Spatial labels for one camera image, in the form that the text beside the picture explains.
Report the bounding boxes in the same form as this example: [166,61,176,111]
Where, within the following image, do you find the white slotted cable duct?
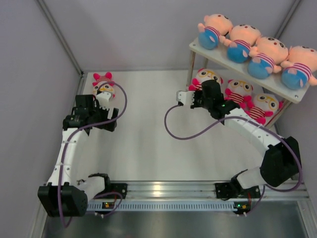
[86,200,251,212]

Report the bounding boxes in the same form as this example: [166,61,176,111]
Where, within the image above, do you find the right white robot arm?
[186,80,303,197]

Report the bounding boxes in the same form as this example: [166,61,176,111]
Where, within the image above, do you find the aluminium front rail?
[39,180,310,199]

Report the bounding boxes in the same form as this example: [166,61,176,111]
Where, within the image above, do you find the orange doll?
[280,46,317,90]
[220,24,262,63]

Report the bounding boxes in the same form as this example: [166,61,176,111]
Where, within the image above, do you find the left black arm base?
[94,182,128,199]

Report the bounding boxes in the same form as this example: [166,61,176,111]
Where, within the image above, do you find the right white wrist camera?
[176,91,195,106]

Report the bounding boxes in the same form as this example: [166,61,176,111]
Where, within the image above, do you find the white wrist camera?
[96,91,113,109]
[176,91,195,106]

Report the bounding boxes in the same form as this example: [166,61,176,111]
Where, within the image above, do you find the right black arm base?
[215,182,261,200]

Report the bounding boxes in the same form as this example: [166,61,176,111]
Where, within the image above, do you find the white doll glasses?
[246,93,283,125]

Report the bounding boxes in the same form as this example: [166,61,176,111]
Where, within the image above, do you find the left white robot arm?
[38,92,119,217]

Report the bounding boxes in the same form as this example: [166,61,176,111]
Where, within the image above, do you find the white two-tier shelf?
[186,38,309,128]

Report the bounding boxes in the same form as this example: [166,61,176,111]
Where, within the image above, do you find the orange doll table back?
[198,13,233,50]

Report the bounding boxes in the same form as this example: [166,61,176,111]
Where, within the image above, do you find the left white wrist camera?
[96,91,113,109]

